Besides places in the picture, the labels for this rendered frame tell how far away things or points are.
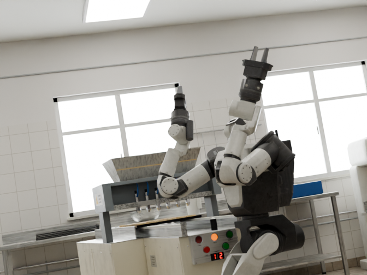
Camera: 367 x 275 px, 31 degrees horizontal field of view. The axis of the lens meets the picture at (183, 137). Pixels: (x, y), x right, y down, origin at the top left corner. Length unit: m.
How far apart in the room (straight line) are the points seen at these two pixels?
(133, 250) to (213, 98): 3.85
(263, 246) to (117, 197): 1.32
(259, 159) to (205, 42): 5.03
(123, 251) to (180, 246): 0.70
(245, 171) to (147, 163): 1.51
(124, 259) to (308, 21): 4.86
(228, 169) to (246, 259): 0.47
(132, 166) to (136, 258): 0.54
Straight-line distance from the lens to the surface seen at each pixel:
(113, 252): 3.83
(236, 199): 2.86
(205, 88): 7.45
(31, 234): 7.04
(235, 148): 2.53
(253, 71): 2.62
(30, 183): 7.12
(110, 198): 3.83
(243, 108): 2.60
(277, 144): 2.72
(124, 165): 3.91
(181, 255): 3.21
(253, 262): 2.83
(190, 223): 3.94
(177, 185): 3.00
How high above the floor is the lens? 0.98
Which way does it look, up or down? 6 degrees up
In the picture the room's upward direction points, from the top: 9 degrees counter-clockwise
